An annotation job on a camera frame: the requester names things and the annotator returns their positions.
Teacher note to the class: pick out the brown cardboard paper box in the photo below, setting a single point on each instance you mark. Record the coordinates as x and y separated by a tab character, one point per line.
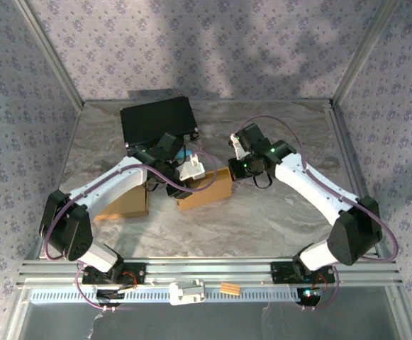
131	207
209	193

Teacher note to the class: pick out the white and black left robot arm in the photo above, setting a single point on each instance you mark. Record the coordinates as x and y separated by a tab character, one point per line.
110	184

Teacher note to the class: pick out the light blue pen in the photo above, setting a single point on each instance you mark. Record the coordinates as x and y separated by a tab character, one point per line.
188	153

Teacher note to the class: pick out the black hard case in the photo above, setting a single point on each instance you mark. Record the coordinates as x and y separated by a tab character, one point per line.
152	117

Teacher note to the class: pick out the white printed plastic part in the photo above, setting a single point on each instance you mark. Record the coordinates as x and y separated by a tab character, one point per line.
181	295

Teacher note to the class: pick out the small striped wooden block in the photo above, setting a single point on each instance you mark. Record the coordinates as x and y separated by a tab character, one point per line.
229	288

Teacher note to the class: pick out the black round controller board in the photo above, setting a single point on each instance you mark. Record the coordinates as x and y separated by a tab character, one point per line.
106	294
312	299

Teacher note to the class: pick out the aluminium front rail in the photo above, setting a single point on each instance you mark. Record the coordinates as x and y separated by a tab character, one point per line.
209	271

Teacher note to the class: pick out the aluminium side rail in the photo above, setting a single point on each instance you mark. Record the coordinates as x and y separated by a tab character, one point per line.
345	141

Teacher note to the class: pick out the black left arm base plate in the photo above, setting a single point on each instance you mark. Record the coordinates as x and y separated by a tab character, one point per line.
140	274

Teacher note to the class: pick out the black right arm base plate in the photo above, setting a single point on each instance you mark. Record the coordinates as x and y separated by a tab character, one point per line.
280	272

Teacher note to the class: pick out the aluminium frame post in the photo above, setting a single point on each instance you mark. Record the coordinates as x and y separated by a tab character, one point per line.
363	53
404	315
17	318
50	53

